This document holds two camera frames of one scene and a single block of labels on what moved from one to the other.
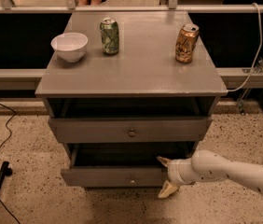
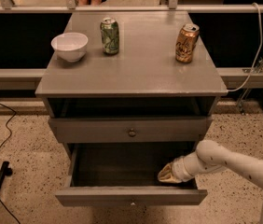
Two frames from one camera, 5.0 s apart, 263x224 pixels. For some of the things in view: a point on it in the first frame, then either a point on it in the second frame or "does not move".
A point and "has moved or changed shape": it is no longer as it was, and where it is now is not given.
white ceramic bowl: (70, 46) does not move
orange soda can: (186, 38) does not move
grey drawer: (116, 177) has moved or changed shape
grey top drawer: (187, 129) does not move
